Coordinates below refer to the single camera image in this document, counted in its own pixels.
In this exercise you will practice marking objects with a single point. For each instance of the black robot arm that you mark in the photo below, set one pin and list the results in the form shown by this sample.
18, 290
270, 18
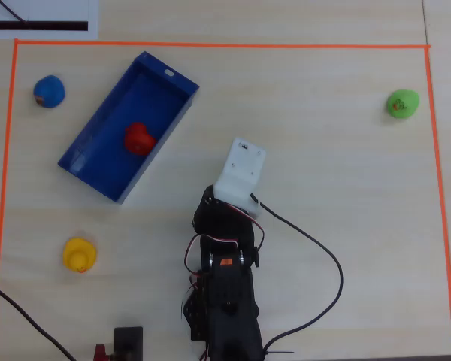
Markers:
229, 308

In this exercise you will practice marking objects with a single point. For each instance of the orange tape strip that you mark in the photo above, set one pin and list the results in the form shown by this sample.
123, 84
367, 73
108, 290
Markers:
4, 180
440, 195
210, 44

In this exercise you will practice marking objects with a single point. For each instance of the blue rectangular plastic box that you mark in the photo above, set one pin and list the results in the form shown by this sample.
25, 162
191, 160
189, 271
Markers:
109, 161

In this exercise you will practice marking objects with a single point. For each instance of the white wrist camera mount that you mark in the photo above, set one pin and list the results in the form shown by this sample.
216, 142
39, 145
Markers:
242, 169

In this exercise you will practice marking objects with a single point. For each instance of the yellow rubber duck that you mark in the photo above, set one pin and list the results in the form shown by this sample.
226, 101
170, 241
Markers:
79, 253

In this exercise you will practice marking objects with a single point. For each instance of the black table clamp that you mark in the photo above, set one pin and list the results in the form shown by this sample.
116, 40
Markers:
128, 340

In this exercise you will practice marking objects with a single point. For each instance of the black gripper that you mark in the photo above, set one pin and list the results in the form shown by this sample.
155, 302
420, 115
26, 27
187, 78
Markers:
207, 210

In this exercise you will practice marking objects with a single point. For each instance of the blue rubber duck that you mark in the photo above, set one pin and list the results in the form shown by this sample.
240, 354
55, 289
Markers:
49, 92

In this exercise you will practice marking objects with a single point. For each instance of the red rubber duck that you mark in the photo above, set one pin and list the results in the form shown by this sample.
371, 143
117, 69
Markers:
139, 140

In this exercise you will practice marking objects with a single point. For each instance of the green rubber duck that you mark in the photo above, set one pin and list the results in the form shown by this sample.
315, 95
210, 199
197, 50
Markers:
403, 104

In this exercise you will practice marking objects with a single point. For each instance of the white paper sheet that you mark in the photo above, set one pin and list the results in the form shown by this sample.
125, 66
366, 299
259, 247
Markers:
60, 9

